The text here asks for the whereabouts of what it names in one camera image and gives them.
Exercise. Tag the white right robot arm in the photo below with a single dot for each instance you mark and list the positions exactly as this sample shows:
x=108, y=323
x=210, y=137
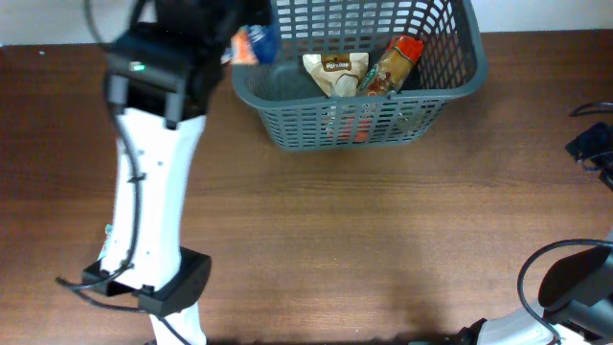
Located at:
x=574, y=303

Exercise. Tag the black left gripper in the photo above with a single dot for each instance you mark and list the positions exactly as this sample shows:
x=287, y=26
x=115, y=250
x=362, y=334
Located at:
x=262, y=11

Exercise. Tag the Kleenex tissue multipack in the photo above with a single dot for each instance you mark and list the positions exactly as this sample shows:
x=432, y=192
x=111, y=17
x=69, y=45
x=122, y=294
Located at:
x=253, y=45

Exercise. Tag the red spaghetti packet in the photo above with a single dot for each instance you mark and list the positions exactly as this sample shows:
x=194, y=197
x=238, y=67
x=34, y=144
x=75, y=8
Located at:
x=389, y=73

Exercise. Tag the grey plastic lattice basket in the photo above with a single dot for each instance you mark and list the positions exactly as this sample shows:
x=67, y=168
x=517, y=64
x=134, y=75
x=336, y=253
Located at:
x=299, y=116

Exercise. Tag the beige brown snack pouch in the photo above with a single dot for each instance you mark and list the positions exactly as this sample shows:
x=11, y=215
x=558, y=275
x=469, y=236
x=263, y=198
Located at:
x=337, y=74

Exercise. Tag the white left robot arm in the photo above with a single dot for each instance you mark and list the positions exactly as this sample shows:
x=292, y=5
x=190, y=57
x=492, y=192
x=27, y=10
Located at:
x=159, y=79

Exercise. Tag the teal snack packet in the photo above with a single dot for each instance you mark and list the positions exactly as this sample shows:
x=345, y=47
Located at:
x=108, y=231

